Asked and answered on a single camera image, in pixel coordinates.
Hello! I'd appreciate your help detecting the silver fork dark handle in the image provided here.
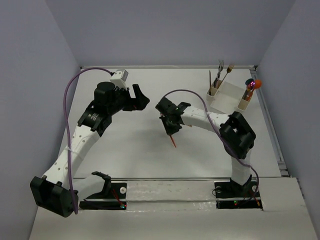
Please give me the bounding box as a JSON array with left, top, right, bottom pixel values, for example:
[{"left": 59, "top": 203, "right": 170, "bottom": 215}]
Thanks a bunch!
[{"left": 214, "top": 59, "right": 224, "bottom": 88}]

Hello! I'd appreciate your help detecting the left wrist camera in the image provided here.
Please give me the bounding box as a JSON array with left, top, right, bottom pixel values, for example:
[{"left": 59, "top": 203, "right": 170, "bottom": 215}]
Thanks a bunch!
[{"left": 110, "top": 69, "right": 129, "bottom": 90}]

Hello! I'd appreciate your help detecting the gold knife dark handle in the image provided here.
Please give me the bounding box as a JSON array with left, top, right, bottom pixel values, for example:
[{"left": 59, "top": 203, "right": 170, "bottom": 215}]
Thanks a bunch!
[{"left": 208, "top": 70, "right": 212, "bottom": 96}]

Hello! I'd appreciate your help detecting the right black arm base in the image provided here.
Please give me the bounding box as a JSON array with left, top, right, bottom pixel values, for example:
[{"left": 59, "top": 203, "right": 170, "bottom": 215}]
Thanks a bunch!
[{"left": 211, "top": 181, "right": 263, "bottom": 210}]

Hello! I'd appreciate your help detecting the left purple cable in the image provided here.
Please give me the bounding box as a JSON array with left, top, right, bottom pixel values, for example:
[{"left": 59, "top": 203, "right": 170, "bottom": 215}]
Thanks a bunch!
[{"left": 64, "top": 67, "right": 115, "bottom": 215}]

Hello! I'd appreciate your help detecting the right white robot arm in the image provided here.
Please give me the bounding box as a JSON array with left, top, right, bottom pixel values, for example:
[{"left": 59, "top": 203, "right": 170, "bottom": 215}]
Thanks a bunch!
[{"left": 155, "top": 97, "right": 256, "bottom": 199}]

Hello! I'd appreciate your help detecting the gold fork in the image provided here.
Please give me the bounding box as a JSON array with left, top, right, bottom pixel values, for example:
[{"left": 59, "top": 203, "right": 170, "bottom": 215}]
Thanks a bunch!
[{"left": 217, "top": 64, "right": 235, "bottom": 88}]

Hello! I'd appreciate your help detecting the white utensil caddy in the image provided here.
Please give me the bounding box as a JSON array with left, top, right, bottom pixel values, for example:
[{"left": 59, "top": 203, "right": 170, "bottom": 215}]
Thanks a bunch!
[{"left": 206, "top": 81, "right": 251, "bottom": 114}]

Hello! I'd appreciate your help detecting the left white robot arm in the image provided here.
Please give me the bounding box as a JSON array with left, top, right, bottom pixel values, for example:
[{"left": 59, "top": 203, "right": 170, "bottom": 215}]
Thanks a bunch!
[{"left": 30, "top": 81, "right": 150, "bottom": 218}]

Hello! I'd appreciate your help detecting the metal table rail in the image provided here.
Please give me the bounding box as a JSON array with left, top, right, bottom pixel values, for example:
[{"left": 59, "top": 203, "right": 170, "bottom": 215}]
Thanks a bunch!
[{"left": 80, "top": 65, "right": 256, "bottom": 70}]

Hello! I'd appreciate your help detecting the teal spoon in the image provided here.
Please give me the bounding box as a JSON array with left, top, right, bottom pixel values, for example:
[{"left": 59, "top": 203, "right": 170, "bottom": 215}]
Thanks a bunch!
[{"left": 245, "top": 78, "right": 255, "bottom": 86}]

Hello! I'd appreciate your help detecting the iridescent spoon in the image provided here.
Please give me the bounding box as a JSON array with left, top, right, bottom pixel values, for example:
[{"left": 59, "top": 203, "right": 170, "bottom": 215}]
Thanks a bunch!
[{"left": 246, "top": 79, "right": 255, "bottom": 101}]

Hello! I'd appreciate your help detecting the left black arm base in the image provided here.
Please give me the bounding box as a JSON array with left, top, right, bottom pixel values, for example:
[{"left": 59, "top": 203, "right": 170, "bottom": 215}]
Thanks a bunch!
[{"left": 79, "top": 182, "right": 127, "bottom": 211}]

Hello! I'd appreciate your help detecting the orange spoon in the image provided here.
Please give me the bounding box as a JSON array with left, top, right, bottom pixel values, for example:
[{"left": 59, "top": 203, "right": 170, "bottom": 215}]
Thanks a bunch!
[{"left": 253, "top": 79, "right": 262, "bottom": 93}]

